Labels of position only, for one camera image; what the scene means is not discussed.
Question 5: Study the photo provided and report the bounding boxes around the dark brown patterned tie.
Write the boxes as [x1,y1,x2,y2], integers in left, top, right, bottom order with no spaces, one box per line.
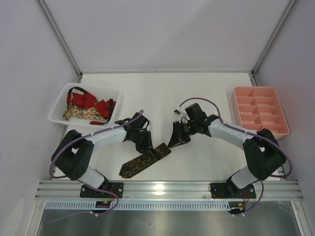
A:
[119,143,171,179]

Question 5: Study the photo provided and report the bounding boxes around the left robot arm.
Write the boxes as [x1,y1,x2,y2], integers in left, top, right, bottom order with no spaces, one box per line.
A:
[49,110,155,194]

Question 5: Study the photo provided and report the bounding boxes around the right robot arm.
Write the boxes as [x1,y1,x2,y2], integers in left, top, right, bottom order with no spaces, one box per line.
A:
[168,103,287,197]

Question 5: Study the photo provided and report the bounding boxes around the beige floral tie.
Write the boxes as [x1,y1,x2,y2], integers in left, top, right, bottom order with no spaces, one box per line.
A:
[63,105,107,121]

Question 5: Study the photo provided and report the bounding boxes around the pink divided organizer tray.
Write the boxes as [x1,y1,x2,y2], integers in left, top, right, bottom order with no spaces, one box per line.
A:
[231,87,289,140]

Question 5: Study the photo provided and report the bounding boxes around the red tie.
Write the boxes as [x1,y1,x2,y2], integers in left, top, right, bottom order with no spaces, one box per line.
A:
[66,88,116,125]

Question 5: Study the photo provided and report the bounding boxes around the white plastic basket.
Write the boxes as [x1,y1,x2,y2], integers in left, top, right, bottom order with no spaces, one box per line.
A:
[48,83,122,129]

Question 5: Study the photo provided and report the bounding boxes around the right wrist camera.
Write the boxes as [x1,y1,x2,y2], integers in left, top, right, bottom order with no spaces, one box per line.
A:
[174,107,186,116]

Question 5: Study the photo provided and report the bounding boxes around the white slotted cable duct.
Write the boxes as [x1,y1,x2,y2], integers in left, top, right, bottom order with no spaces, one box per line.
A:
[45,200,231,211]

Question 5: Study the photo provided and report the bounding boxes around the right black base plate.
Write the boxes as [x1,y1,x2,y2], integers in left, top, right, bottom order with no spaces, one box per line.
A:
[210,182,256,199]

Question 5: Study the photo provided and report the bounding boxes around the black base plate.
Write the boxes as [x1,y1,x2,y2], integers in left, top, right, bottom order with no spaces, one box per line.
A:
[80,182,124,199]
[210,182,256,199]

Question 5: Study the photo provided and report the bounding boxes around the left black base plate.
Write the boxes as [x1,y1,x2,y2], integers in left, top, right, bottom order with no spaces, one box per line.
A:
[80,182,124,199]

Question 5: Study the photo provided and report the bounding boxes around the aluminium mounting rail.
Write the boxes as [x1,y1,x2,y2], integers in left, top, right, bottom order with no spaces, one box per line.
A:
[35,180,304,201]

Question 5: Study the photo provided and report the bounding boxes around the right aluminium frame post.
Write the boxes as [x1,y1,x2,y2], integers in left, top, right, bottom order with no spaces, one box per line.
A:
[251,0,299,78]

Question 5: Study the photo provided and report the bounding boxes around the aluminium frame post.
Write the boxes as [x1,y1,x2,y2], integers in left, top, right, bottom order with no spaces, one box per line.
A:
[36,0,83,80]
[251,0,299,78]

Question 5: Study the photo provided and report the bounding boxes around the left aluminium frame post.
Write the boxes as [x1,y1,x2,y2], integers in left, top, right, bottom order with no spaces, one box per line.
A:
[36,0,83,80]

